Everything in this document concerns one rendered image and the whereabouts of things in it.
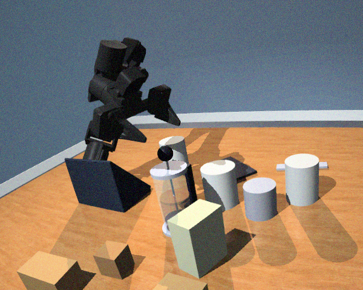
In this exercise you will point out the glass french press with black knob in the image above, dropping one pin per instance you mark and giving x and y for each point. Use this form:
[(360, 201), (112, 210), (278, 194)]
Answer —
[(174, 185)]

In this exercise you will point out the tan cube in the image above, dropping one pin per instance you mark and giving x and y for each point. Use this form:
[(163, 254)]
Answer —
[(114, 259)]

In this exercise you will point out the grey cylinder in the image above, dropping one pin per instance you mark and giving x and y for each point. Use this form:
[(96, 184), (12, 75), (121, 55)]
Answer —
[(302, 179), (260, 199), (177, 144), (220, 183)]

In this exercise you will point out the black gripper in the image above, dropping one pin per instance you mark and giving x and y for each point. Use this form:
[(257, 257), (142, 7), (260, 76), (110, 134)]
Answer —
[(110, 120)]

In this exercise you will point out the tan box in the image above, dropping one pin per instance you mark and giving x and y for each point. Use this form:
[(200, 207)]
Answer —
[(177, 282), (45, 271)]

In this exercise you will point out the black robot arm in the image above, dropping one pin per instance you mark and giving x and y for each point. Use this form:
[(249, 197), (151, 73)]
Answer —
[(116, 61)]

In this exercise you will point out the light grey flat bar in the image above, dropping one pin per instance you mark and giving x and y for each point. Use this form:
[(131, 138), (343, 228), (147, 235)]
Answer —
[(322, 165)]

